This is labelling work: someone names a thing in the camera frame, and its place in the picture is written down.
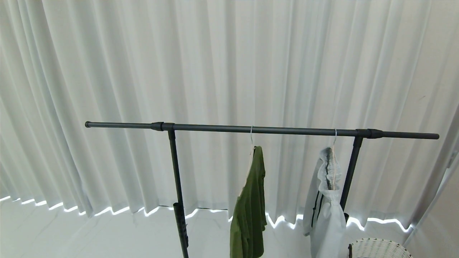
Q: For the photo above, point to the pale grey garment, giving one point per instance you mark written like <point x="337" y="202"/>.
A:
<point x="330" y="222"/>

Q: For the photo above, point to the white curtain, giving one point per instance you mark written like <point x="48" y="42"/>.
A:
<point x="215" y="61"/>

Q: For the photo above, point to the pink clothes hanger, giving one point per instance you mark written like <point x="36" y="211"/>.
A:
<point x="335" y="138"/>
<point x="251" y="134"/>

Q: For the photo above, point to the black clothes rack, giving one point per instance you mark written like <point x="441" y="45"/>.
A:
<point x="215" y="128"/>

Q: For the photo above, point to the white laundry basket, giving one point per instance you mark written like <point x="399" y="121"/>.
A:
<point x="380" y="249"/>

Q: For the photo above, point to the green printed shirt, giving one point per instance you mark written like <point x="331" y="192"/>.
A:
<point x="251" y="215"/>

